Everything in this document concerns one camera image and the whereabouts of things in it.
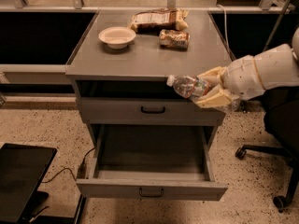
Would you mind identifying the white cable on cabinet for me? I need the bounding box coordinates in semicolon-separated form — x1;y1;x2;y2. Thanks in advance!
216;4;233;58

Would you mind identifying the black floor cable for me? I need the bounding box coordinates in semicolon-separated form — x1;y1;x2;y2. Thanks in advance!
40;147;96;185

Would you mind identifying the white paper bowl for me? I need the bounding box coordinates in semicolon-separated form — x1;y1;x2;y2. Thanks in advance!
98;27;135;49

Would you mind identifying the grey drawer cabinet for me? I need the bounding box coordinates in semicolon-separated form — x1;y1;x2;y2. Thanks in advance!
64;8;237;202

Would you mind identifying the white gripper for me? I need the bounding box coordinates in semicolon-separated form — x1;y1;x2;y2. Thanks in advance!
194;55;265;108

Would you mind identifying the open grey drawer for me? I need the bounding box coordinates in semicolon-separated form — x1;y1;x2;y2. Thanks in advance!
77;125;227;201

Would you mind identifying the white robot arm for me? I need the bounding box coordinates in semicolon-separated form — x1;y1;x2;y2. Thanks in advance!
194;28;299;108

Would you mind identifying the small brown snack bag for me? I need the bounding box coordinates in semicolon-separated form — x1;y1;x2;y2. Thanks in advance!
159;29;190;49

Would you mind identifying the black office chair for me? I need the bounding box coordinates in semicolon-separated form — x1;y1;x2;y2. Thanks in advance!
235;86;299;212

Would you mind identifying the large brown snack bag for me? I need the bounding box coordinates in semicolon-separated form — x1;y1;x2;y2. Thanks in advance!
128;8;189;33

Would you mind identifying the clear plastic water bottle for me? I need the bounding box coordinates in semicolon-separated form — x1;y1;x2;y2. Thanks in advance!
166;74;241;114

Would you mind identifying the closed grey upper drawer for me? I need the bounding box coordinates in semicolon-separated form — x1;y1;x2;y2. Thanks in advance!
77;97;225;126

